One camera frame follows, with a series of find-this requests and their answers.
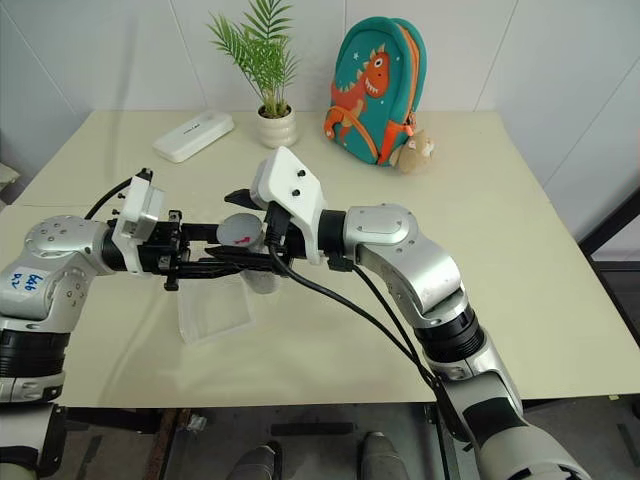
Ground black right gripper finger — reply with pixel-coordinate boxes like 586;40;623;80
203;244;281;271
224;188;261;210

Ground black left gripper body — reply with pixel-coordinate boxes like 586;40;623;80
137;208;192;292

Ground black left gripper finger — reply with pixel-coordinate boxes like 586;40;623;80
179;222;224;245
175;258;251;282

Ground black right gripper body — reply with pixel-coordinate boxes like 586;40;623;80
263;201;308;262

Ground clear plastic jar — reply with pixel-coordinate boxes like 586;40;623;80
238;242;282;297

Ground grey jar lid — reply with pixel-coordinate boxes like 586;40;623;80
216;213;264;247

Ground clear plastic box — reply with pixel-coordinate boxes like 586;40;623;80
176;277;257;346

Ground white ribbed plant pot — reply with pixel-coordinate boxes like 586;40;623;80
256;103;298;149

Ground flat white case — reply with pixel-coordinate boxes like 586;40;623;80
151;111;236;164

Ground green palm plant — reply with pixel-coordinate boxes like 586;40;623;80
206;0;302;119

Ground beige plush toy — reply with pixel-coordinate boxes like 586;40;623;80
389;128;437;177

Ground teal dinosaur backpack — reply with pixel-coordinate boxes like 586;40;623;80
322;15;429;167

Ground black bar under table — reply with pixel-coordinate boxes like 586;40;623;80
269;421;354;437

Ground dark rounded grey shape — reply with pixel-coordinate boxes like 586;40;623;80
233;441;284;480
358;431;402;480

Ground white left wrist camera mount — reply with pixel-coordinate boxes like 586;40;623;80
109;174;167;275

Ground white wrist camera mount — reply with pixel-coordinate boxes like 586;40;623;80
251;145;329;265
109;174;167;275

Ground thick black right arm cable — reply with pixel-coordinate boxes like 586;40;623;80
263;204;481;451

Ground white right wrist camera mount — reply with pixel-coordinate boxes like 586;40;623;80
251;145;329;265

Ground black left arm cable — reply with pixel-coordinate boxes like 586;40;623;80
83;178;133;222

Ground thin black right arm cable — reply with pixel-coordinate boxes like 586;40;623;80
328;253;444;389

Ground black metal frame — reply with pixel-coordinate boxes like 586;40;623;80
577;183;640;354

